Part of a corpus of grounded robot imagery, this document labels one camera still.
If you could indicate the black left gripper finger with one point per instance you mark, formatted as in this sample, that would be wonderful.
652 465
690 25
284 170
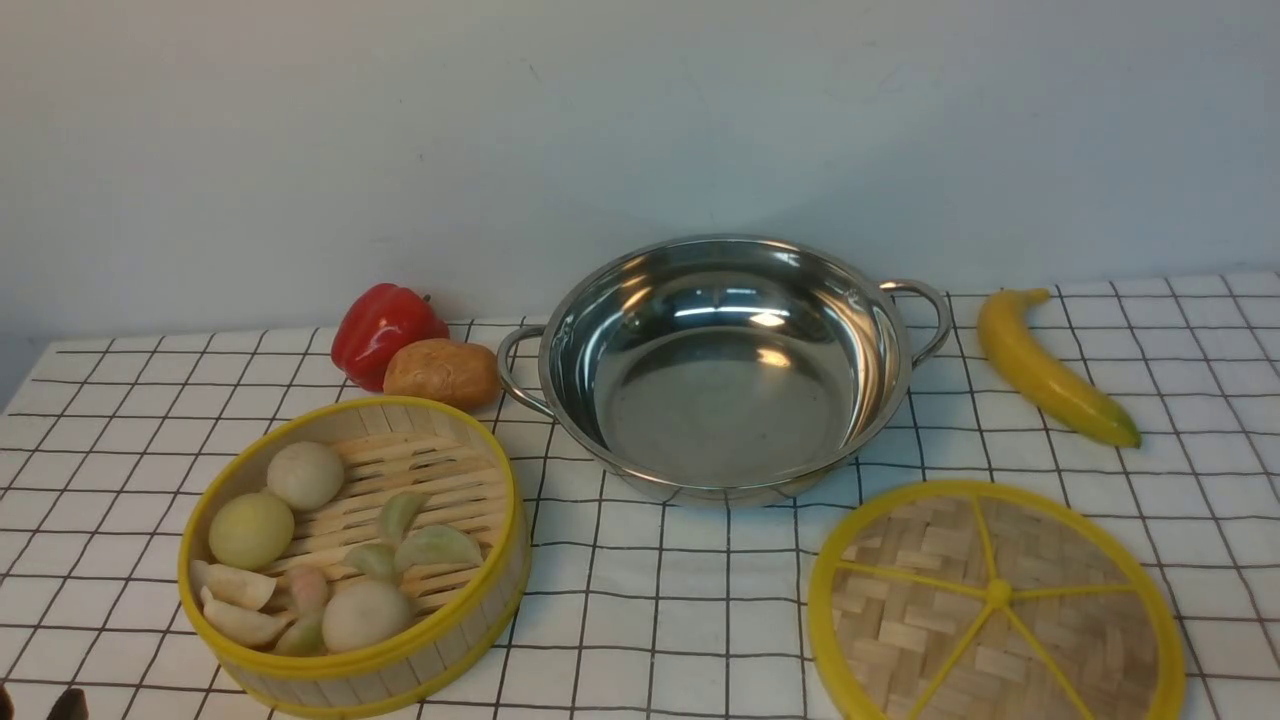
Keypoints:
70 705

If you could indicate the stainless steel two-handled pot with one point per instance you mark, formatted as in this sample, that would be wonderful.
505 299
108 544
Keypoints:
725 369

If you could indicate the woven bamboo steamer lid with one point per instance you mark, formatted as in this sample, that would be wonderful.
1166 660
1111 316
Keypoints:
962 599

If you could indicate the white dumpling lower left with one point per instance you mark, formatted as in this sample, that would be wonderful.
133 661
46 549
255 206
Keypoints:
248 628

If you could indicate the white dumpling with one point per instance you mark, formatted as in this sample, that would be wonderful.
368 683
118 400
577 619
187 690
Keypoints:
248 628
237 587

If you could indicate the white dumpling upper left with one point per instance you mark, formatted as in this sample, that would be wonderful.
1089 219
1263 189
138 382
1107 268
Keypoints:
237 587

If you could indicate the pale yellow steamed bun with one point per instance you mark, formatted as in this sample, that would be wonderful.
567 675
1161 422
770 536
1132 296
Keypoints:
251 531

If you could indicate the pink dumpling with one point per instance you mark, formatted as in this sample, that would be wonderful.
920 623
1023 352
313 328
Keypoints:
308 588

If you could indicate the white steamed bun front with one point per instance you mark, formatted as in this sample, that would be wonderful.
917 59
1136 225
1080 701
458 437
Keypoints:
363 614

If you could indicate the white steamed bun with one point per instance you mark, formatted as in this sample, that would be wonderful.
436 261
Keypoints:
363 614
305 475

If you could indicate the white steamed bun back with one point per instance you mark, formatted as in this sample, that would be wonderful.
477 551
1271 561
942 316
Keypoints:
305 475

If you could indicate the green dumpling upper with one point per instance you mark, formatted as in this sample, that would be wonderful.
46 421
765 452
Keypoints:
397 516

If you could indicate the green dumpling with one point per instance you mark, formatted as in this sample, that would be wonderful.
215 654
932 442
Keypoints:
438 545
397 516

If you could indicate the green dumpling right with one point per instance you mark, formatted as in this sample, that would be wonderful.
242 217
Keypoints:
438 545

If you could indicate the red bell pepper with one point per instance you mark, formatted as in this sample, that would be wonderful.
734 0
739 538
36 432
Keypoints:
378 324

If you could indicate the brown potato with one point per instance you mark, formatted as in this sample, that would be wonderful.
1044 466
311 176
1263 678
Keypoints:
453 373

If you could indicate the yellow banana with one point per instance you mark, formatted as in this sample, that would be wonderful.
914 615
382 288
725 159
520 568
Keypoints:
1045 381

